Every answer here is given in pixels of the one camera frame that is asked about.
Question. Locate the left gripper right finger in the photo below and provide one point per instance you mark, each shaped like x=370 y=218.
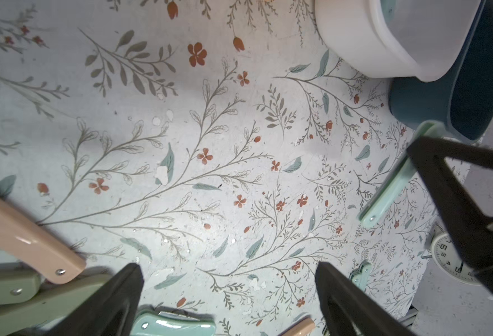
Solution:
x=348 y=310

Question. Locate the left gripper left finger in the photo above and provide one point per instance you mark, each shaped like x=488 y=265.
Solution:
x=110 y=310

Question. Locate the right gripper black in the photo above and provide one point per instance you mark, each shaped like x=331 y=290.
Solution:
x=470 y=229

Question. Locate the mint fruit knife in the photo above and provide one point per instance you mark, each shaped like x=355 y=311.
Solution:
x=360 y=276
x=167 y=324
x=398 y=178

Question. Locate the pink folded fruit knife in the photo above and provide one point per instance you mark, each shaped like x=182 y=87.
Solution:
x=26 y=241
x=304 y=327

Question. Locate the olive folded fruit knife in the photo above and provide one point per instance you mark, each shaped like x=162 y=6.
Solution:
x=49 y=305
x=18 y=286

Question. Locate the dark teal storage box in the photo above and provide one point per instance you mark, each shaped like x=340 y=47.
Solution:
x=463 y=98

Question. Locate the white plastic storage box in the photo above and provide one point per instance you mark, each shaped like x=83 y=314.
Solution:
x=396 y=39

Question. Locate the white twin-bell alarm clock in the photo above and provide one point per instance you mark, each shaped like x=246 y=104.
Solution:
x=446 y=257

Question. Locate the floral patterned table mat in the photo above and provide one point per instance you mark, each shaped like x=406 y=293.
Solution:
x=220 y=145

